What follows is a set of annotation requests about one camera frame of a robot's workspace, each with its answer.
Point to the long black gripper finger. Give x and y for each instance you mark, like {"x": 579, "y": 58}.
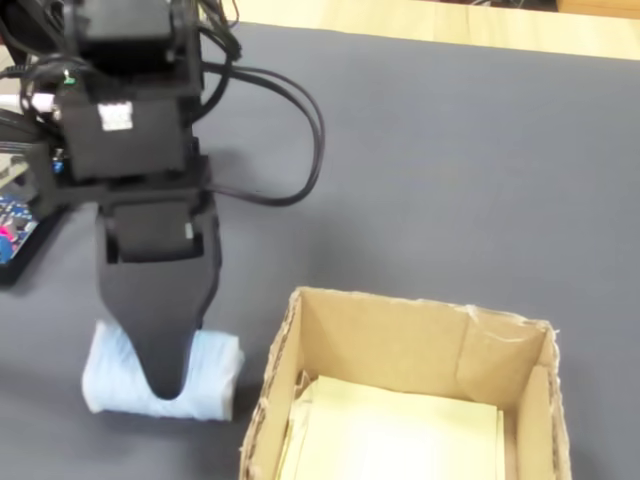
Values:
{"x": 155, "y": 310}

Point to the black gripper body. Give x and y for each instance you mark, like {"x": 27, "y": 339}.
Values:
{"x": 125, "y": 145}

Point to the white yarn block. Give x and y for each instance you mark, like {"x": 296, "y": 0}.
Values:
{"x": 210, "y": 370}

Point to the open cardboard box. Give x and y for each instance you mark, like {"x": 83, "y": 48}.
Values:
{"x": 400, "y": 340}

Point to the blue controller circuit board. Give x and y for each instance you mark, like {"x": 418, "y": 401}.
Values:
{"x": 15, "y": 220}

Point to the yellow paper sheet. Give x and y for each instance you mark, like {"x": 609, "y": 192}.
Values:
{"x": 390, "y": 430}

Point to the grey table mat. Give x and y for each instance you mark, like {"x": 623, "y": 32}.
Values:
{"x": 500, "y": 200}

